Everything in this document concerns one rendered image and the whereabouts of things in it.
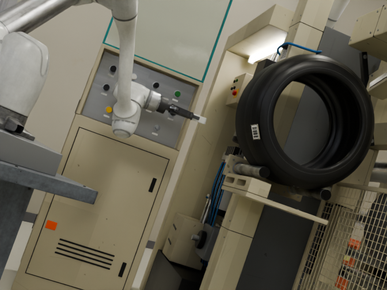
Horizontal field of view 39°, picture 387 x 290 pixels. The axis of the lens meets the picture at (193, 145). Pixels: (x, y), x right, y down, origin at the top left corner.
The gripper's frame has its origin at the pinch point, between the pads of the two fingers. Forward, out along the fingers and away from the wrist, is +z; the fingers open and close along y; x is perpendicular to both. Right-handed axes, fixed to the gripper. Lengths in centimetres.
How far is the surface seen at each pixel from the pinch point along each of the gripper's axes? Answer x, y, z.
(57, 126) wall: 21, 234, -67
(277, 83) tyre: -19, -44, 16
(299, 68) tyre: -28, -44, 23
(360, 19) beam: -70, -13, 55
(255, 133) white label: 2.7, -42.9, 14.8
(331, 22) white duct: -86, 45, 64
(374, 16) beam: -68, -26, 55
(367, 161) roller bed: -8, -13, 81
